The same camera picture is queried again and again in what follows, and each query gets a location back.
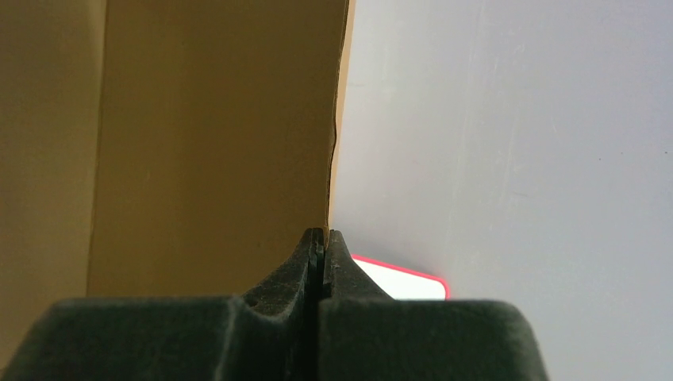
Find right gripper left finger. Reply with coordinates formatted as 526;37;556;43
2;228;325;380

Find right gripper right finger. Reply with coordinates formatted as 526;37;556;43
317;230;548;380

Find brown cardboard box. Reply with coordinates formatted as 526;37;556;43
1;1;356;366

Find pink framed whiteboard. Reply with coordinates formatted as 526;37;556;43
352;255;451;300

